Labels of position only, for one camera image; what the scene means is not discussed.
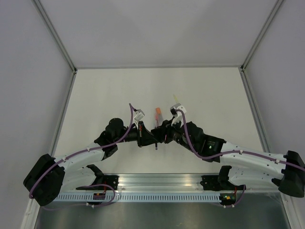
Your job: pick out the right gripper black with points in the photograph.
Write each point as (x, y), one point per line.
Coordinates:
(166, 129)

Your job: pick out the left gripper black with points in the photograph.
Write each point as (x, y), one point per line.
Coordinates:
(144, 138)

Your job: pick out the orange highlighter pen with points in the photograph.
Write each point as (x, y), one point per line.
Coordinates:
(158, 111)

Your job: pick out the red pink pen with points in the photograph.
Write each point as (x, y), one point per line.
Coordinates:
(156, 120)

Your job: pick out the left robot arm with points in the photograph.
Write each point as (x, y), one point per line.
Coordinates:
(50, 176)

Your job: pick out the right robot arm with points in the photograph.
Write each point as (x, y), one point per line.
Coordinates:
(240, 166)

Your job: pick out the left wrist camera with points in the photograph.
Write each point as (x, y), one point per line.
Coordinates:
(138, 116)

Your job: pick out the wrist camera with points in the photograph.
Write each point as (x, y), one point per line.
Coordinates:
(177, 115)
(138, 116)

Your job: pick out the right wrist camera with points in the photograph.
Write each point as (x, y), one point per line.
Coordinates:
(177, 115)

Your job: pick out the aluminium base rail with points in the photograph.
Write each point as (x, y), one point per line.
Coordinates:
(166, 182)

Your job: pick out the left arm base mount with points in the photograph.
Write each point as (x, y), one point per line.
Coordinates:
(111, 180)

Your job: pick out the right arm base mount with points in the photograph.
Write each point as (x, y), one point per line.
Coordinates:
(219, 183)

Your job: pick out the slotted cable duct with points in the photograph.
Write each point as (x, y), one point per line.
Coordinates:
(139, 197)

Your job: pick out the right frame post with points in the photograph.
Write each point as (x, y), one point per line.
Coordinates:
(271, 16)

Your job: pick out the frame post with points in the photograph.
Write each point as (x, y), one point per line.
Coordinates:
(52, 30)
(271, 16)

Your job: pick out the left frame post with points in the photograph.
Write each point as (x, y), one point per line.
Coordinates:
(52, 30)

